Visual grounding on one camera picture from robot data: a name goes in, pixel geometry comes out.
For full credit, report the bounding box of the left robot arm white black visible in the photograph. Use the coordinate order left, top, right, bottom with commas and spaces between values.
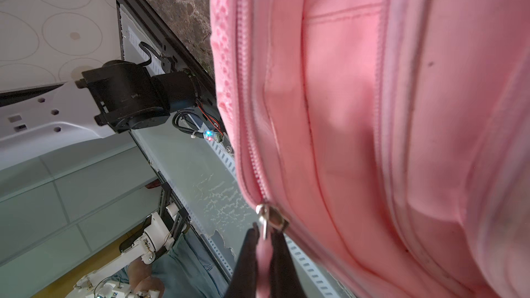
1, 61, 199, 169

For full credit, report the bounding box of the pink backpack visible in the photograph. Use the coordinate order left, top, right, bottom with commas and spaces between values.
210, 0, 529, 297

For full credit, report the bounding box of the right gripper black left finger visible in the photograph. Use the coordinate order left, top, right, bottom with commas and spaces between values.
224, 227, 259, 298

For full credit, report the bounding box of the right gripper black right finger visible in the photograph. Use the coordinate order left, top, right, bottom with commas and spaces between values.
270, 230, 306, 298

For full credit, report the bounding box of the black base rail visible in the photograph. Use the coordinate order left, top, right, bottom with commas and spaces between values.
112, 0, 345, 298

